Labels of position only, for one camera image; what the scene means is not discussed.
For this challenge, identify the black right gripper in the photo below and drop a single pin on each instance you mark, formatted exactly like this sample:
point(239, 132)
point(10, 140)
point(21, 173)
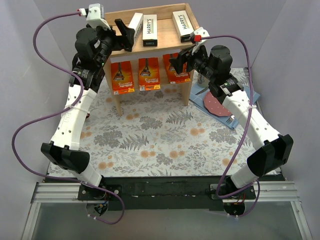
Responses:
point(186, 58)

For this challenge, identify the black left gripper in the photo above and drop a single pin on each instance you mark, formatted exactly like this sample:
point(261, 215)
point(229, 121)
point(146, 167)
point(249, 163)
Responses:
point(119, 41)

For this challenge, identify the white Harry's razor box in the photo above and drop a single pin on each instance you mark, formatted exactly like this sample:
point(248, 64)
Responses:
point(136, 23)
point(182, 25)
point(150, 30)

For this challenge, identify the orange Gillette razor box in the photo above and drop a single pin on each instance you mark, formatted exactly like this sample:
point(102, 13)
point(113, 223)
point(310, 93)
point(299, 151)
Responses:
point(172, 75)
point(122, 78)
point(149, 74)

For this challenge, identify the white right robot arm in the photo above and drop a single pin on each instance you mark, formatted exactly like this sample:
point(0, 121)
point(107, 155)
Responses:
point(272, 149)

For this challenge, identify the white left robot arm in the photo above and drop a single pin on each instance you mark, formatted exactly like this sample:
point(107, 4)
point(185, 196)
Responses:
point(94, 46)

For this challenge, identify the wooden two-tier shelf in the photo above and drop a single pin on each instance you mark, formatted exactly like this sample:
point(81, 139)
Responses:
point(167, 40)

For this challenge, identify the cream patterned mug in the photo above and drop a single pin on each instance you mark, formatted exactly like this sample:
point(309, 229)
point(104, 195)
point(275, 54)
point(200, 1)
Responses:
point(202, 81)

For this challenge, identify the blue checkered cloth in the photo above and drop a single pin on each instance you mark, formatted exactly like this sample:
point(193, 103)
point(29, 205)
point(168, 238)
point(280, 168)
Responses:
point(198, 100)

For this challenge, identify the pink dotted plate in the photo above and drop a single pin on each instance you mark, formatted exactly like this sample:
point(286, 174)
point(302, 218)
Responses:
point(214, 107)

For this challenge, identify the floral table mat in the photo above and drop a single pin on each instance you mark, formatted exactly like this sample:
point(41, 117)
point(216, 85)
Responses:
point(155, 134)

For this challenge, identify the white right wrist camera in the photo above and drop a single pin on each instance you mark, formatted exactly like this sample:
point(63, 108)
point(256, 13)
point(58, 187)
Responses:
point(198, 38)

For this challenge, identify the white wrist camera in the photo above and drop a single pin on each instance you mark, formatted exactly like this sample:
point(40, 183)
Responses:
point(198, 38)
point(94, 16)

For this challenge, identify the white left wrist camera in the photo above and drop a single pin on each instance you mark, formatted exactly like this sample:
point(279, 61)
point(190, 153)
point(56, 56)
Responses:
point(94, 16)

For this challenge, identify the black handled knife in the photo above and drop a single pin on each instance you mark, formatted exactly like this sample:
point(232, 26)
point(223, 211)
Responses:
point(202, 91)

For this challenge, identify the black handled fork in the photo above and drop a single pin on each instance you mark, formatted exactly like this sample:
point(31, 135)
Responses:
point(230, 119)

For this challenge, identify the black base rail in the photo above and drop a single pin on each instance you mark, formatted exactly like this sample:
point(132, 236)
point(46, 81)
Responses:
point(162, 193)

